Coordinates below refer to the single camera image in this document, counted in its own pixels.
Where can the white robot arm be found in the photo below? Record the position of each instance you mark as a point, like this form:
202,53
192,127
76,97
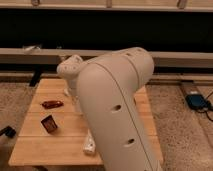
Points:
104,87

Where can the red snack packet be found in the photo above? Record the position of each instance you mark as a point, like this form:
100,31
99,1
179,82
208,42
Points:
52,104

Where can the white plastic bottle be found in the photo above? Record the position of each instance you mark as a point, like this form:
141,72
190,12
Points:
89,147

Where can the wooden table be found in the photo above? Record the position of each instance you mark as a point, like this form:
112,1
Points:
35,146

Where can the black device on floor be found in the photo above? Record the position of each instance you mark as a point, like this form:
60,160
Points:
197,102

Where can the black object at left edge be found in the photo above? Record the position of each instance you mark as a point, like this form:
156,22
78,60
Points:
8,131

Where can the long wooden bench rail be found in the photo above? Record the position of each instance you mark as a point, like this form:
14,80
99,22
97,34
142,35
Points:
161,59

